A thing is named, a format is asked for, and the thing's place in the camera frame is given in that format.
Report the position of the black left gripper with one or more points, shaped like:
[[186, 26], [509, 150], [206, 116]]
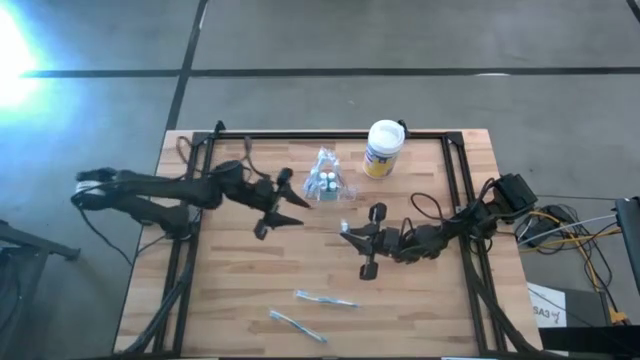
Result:
[[265, 195]]

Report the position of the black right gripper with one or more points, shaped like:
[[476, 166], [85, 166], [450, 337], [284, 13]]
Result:
[[390, 242]]

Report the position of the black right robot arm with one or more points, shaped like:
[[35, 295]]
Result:
[[460, 225]]

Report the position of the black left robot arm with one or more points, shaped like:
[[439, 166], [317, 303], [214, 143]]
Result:
[[165, 190]]

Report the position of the white disinfecting wipes canister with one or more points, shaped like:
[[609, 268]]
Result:
[[384, 150]]

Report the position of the black case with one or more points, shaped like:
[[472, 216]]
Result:
[[590, 340]]

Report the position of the black tripod stand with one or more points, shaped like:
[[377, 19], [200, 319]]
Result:
[[20, 240]]

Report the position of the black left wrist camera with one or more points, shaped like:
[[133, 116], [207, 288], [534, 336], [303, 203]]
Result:
[[261, 192]]

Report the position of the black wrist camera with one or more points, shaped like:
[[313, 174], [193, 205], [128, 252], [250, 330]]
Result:
[[411, 240], [261, 192]]

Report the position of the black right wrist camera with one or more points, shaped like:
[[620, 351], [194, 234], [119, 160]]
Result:
[[411, 240]]

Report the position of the black aluminium table frame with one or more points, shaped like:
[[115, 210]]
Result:
[[260, 134]]

